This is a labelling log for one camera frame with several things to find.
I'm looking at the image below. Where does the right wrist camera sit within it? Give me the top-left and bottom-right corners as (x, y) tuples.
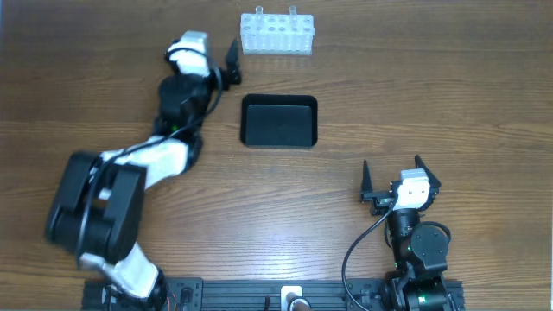
(393, 168), (432, 212)

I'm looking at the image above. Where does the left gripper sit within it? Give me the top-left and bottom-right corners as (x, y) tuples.
(210, 37), (244, 91)

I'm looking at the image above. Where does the mounting rail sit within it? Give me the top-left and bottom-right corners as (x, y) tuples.
(81, 276), (466, 311)

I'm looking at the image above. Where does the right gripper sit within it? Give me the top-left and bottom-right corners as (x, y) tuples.
(360, 155), (442, 217)

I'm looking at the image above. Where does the black cable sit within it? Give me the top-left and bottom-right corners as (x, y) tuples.
(341, 199), (397, 310)
(79, 45), (224, 260)

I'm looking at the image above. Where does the black tray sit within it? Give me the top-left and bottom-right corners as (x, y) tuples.
(239, 93), (319, 150)

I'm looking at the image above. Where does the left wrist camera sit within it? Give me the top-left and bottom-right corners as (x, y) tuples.
(168, 29), (213, 78)

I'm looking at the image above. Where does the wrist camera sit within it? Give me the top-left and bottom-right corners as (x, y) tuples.
(393, 168), (432, 212)
(168, 29), (213, 78)

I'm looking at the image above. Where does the white test tube rack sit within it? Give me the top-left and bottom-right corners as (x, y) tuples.
(239, 12), (316, 56)

